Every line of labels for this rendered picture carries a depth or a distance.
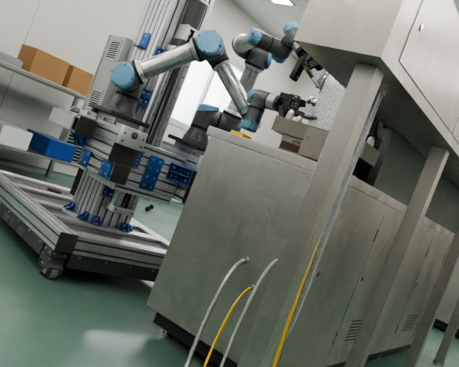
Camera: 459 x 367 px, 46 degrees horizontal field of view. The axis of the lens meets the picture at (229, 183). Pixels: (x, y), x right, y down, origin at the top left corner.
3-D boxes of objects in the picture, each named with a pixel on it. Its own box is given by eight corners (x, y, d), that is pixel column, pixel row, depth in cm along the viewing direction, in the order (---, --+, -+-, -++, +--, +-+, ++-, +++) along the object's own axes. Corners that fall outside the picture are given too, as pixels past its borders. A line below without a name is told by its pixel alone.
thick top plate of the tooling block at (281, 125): (288, 138, 229) (293, 125, 229) (374, 167, 207) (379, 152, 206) (270, 129, 216) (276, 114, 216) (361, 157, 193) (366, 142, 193)
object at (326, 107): (304, 133, 230) (320, 92, 229) (353, 148, 217) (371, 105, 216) (304, 132, 230) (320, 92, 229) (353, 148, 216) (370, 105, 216)
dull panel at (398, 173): (461, 238, 398) (473, 208, 398) (466, 239, 396) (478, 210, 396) (364, 183, 213) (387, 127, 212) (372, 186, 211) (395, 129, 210)
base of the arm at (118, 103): (100, 105, 263) (107, 87, 263) (125, 116, 273) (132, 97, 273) (114, 111, 252) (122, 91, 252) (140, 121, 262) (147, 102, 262)
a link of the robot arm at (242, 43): (229, 30, 291) (256, 21, 244) (248, 38, 294) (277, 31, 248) (221, 50, 292) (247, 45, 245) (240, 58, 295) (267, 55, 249)
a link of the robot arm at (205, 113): (189, 122, 300) (197, 100, 300) (210, 131, 304) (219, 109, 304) (193, 123, 288) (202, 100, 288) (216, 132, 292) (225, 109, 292)
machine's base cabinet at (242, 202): (345, 314, 435) (385, 215, 433) (422, 352, 399) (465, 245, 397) (135, 325, 226) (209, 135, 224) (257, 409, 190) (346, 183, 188)
